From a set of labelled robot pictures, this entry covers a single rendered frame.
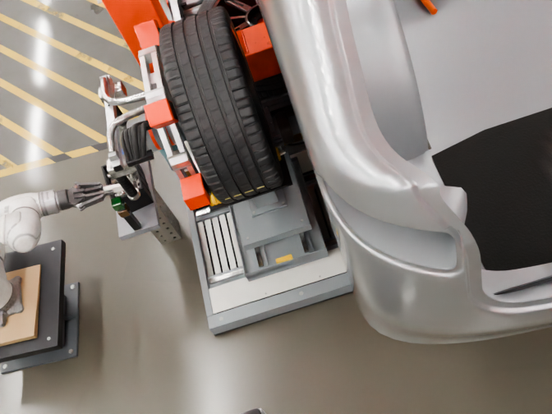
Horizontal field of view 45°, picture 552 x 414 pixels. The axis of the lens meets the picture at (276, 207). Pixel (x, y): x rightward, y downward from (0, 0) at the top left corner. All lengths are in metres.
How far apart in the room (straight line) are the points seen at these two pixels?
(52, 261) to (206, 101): 1.26
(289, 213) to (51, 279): 1.05
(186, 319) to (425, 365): 1.05
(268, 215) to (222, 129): 0.84
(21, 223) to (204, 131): 0.73
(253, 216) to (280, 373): 0.66
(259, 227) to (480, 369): 1.04
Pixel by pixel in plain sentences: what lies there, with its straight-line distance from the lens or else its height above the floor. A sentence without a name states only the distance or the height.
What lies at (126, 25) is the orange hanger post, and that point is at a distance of 2.58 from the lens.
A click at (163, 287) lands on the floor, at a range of 3.09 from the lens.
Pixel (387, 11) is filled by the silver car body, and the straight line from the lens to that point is 1.90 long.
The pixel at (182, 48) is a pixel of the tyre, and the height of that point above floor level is 1.18.
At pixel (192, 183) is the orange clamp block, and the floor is 0.88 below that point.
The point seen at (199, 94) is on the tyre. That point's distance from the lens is 2.07.
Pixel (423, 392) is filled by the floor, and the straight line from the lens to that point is 2.69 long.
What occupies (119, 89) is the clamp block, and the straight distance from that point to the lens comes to 2.48.
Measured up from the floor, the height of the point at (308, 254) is 0.17.
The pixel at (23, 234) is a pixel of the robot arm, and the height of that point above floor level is 0.89.
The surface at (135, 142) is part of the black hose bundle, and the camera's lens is 2.18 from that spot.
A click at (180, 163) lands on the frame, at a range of 2.15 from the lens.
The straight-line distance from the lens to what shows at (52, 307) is 2.93.
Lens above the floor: 2.60
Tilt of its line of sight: 57 degrees down
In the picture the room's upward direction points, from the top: 24 degrees counter-clockwise
